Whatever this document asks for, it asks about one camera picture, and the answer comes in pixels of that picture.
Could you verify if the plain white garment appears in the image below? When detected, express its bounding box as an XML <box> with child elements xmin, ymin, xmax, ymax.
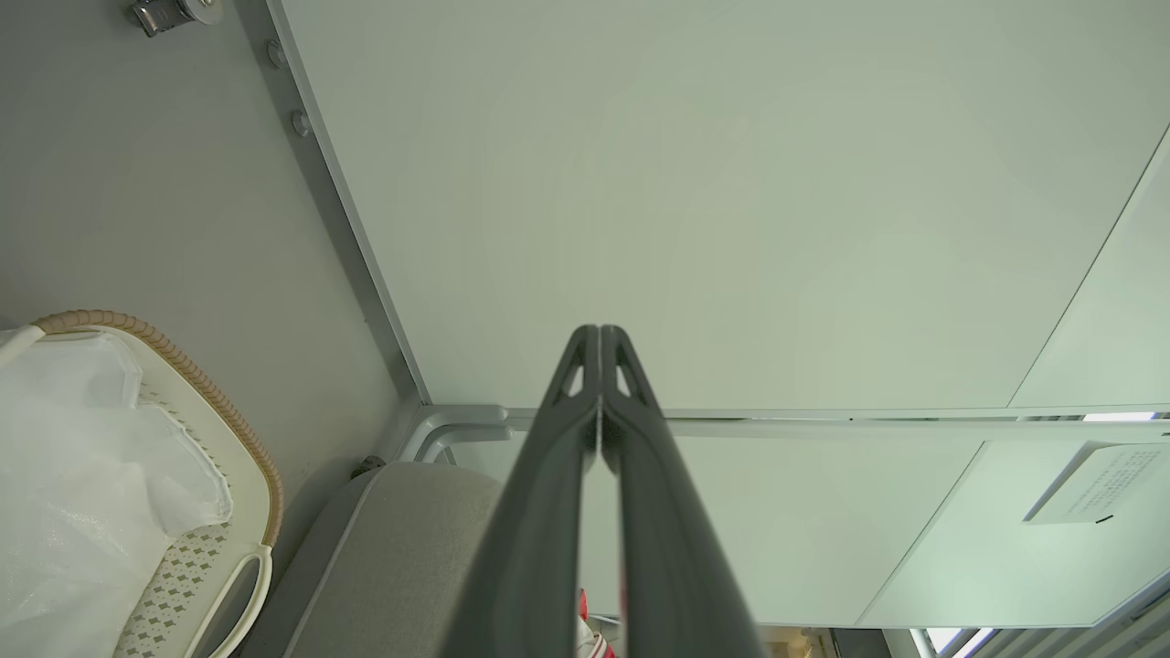
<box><xmin>0</xmin><ymin>327</ymin><xmax>235</xmax><ymax>658</ymax></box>

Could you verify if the white basket with wicker rim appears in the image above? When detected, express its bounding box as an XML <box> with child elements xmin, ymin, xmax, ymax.
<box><xmin>0</xmin><ymin>309</ymin><xmax>285</xmax><ymax>658</ymax></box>

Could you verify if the white paper notice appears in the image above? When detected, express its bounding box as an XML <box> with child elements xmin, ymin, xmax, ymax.
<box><xmin>1022</xmin><ymin>442</ymin><xmax>1169</xmax><ymax>527</ymax></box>

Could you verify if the grey metal partition frame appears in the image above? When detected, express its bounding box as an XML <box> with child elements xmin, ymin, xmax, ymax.
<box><xmin>233</xmin><ymin>0</ymin><xmax>1170</xmax><ymax>440</ymax></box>

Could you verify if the red garment with white band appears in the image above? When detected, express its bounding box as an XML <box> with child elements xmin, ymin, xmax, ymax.
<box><xmin>574</xmin><ymin>589</ymin><xmax>632</xmax><ymax>658</ymax></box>

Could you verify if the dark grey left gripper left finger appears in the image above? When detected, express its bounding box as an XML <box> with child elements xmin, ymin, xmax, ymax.
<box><xmin>439</xmin><ymin>324</ymin><xmax>601</xmax><ymax>658</ymax></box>

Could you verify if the grey corner support foot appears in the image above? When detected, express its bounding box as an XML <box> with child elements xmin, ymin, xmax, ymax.
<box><xmin>375</xmin><ymin>402</ymin><xmax>515</xmax><ymax>469</ymax></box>

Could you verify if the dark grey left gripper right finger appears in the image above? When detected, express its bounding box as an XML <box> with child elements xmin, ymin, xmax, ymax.
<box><xmin>600</xmin><ymin>325</ymin><xmax>765</xmax><ymax>658</ymax></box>

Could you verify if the grey fabric sofa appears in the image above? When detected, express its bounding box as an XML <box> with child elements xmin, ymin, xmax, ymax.
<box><xmin>239</xmin><ymin>461</ymin><xmax>515</xmax><ymax>658</ymax></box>

